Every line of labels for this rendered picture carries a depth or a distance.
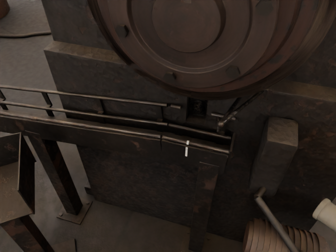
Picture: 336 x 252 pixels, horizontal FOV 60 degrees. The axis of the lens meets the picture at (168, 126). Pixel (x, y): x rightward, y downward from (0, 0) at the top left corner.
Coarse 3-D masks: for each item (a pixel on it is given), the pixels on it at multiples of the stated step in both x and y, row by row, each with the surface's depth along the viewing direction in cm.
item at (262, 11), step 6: (264, 0) 41; (270, 0) 41; (258, 6) 42; (264, 6) 42; (270, 6) 42; (258, 12) 43; (264, 12) 42; (120, 24) 52; (120, 30) 52; (126, 30) 52; (120, 36) 53; (234, 66) 51; (168, 72) 56; (228, 72) 51; (234, 72) 51; (168, 78) 56; (174, 78) 56; (234, 78) 52
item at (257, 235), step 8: (248, 224) 87; (256, 224) 84; (264, 224) 85; (248, 232) 84; (256, 232) 83; (264, 232) 83; (272, 232) 82; (288, 232) 83; (296, 232) 83; (304, 232) 84; (248, 240) 83; (256, 240) 82; (264, 240) 81; (272, 240) 81; (280, 240) 81; (296, 240) 81; (304, 240) 81; (312, 240) 81; (320, 240) 81; (248, 248) 83; (256, 248) 81; (264, 248) 81; (272, 248) 81; (280, 248) 80; (304, 248) 80; (312, 248) 79; (320, 248) 79; (328, 248) 81
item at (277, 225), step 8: (256, 192) 83; (264, 192) 84; (256, 200) 82; (264, 208) 81; (272, 216) 80; (272, 224) 80; (280, 224) 80; (280, 232) 79; (288, 240) 77; (288, 248) 77; (296, 248) 76
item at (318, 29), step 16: (96, 0) 60; (320, 0) 48; (96, 16) 62; (320, 16) 49; (320, 32) 51; (112, 48) 67; (304, 48) 54; (128, 64) 69; (288, 64) 57; (160, 80) 69; (272, 80) 60; (192, 96) 70; (208, 96) 68; (224, 96) 67; (240, 96) 65
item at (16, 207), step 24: (0, 144) 84; (24, 144) 85; (0, 168) 90; (24, 168) 79; (0, 192) 84; (24, 192) 74; (0, 216) 78; (24, 216) 95; (24, 240) 99; (72, 240) 134
